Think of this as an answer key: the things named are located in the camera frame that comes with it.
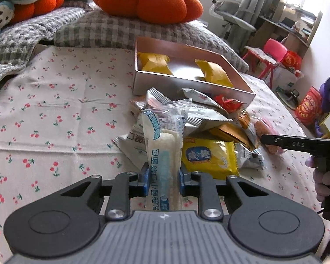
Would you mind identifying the newspaper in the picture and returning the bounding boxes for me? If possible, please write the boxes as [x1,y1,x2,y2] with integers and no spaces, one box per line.
[245,46,278,66]

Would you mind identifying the red bag gold print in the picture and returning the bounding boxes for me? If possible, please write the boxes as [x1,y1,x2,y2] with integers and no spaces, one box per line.
[295,86,323,126]

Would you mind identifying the gold snack bar packet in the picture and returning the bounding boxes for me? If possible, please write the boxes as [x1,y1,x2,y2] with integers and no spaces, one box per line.
[209,122,255,152]

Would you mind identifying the black and white snack packet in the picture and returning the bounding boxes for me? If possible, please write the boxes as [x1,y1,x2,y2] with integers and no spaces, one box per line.
[234,143,264,171]

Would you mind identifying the wooden desk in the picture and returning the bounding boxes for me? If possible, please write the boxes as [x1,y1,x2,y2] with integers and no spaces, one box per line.
[253,0,323,48]

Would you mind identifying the yellow biscuit packet blue label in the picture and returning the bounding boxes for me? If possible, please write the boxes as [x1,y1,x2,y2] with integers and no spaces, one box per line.
[181,137,240,180]

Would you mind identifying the grey office chair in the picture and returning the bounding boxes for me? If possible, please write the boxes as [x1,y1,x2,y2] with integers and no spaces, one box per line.
[209,0,257,42]

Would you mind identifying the white shopping bag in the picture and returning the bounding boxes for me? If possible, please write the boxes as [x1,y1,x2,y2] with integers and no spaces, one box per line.
[272,66,303,94]

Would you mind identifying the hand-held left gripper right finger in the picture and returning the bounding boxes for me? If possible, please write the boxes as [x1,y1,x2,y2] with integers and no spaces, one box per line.
[179,163,267,222]

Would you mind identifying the clear pink snack packet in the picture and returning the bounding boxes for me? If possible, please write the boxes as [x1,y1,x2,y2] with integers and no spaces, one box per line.
[253,117,286,154]

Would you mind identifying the red gift bag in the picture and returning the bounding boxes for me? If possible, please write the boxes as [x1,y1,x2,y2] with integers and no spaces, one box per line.
[280,51,303,72]

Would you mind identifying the clear bread packet blue print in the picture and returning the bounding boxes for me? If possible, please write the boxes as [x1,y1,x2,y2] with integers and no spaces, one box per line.
[141,99,192,211]

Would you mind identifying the grey checked pillow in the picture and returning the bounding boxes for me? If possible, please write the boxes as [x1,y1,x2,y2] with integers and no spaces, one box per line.
[53,7,249,73]

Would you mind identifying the white packet black print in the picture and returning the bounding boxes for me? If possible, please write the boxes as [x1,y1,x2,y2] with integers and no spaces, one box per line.
[111,124,149,169]

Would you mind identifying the large orange pumpkin cushion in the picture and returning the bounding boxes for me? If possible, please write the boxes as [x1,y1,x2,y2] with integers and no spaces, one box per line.
[92,0,203,24]

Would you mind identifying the grey checked knit blanket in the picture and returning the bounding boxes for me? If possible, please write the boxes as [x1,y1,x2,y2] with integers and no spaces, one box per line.
[0,1,92,94]

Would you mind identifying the red candy packet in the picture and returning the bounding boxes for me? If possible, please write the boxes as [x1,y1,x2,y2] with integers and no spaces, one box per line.
[213,93,245,114]

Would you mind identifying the pink plastic chair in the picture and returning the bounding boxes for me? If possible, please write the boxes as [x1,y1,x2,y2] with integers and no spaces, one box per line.
[242,38,288,81]

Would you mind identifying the silver striped packet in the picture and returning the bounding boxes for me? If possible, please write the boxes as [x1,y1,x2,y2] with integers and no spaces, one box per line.
[146,87,171,108]

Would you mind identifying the cherry print bedsheet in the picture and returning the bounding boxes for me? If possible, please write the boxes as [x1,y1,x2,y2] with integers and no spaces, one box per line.
[0,45,330,264]

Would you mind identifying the large white pouch grey print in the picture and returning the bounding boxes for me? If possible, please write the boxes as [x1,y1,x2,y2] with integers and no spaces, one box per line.
[181,103,234,141]

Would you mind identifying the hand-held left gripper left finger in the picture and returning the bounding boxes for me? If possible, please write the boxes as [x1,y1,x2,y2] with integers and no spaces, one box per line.
[59,162,150,222]

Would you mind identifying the small orange pumpkin cushion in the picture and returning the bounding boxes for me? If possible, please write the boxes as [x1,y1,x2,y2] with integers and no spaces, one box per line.
[9,0,64,24]

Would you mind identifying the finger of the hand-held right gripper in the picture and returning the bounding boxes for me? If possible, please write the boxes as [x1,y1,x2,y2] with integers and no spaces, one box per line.
[261,134,315,154]

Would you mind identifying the blue monkey plush toy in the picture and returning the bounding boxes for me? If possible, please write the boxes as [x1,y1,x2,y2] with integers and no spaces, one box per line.
[0,0,15,40]

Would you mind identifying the white packet red stripe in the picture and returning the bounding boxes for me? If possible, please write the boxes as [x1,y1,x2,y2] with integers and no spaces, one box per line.
[181,88,229,113]

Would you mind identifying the person's right hand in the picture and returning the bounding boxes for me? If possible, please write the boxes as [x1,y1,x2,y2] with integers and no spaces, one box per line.
[305,157,330,202]

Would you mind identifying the cardboard box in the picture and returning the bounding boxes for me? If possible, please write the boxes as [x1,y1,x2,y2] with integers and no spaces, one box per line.
[132,36,257,108]

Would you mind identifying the clear packet orange biscuits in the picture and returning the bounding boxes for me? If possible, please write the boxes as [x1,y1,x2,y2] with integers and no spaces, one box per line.
[238,110,260,149]

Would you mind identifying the plain yellow snack packet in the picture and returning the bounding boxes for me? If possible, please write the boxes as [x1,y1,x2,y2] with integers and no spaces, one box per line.
[195,59,234,88]
[141,60,174,76]
[138,52,170,64]

